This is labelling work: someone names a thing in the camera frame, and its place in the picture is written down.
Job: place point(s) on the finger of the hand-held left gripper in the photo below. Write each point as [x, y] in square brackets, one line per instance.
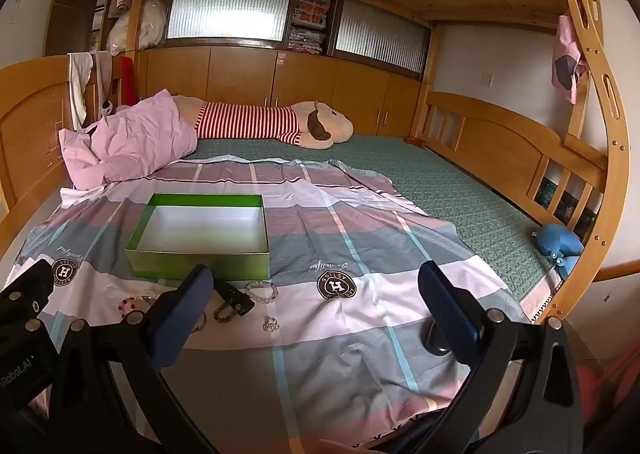
[30, 279]
[22, 321]

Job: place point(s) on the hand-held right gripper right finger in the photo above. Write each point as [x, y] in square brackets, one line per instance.
[450, 314]

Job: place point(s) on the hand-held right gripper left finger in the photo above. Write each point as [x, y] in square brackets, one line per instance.
[187, 301]

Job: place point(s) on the green cardboard box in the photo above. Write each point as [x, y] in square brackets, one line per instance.
[160, 264]

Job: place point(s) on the dark grey oval object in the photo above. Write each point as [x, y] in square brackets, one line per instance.
[436, 341]

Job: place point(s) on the plaid printed bedsheet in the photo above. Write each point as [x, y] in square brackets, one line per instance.
[350, 254]

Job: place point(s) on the blue plush toy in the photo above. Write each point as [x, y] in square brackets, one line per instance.
[557, 241]

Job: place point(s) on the green patterned bed mat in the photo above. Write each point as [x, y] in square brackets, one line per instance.
[450, 184]

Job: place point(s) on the pink pillow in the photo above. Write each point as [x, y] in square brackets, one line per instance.
[135, 138]

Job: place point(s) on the red fabric item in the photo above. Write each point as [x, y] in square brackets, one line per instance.
[610, 384]

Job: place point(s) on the small brown box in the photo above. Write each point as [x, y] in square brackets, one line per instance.
[415, 139]

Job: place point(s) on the striped plush dog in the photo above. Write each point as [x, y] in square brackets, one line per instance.
[240, 121]

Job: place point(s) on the white hanging garment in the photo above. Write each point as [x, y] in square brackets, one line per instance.
[79, 83]

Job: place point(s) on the red hanging cloth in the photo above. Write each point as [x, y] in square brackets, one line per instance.
[129, 81]

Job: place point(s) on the curved wooden ladder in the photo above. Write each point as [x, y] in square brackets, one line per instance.
[612, 123]

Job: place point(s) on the pink hanging cloth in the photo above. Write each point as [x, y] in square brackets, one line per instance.
[565, 58]

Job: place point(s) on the white plastic bags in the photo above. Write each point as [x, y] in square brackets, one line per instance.
[147, 23]

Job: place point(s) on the frosted glass window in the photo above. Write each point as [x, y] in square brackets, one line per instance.
[380, 33]
[225, 8]

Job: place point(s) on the stack of packed clothes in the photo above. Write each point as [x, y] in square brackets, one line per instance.
[310, 23]

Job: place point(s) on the wooden bunk bed frame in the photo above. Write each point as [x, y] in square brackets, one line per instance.
[30, 133]

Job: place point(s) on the wooden wall cabinets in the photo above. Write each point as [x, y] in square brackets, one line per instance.
[240, 73]

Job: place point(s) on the white wall switch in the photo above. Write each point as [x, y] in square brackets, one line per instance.
[487, 79]

